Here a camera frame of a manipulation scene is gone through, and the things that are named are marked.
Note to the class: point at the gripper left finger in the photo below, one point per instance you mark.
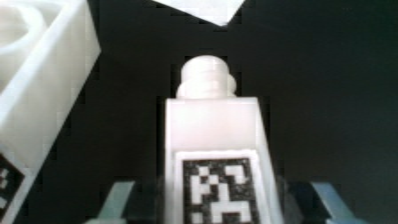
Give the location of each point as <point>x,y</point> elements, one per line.
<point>114,205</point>

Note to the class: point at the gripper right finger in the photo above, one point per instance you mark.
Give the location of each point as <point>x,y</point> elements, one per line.
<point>331,207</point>

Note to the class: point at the white square tabletop tray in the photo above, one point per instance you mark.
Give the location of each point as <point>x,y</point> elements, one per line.
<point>48,53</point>

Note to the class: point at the white table leg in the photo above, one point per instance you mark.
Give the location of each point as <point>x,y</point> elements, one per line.
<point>221,189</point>

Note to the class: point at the white tag sheet on table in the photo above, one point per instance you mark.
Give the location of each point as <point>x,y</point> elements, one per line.
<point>212,10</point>

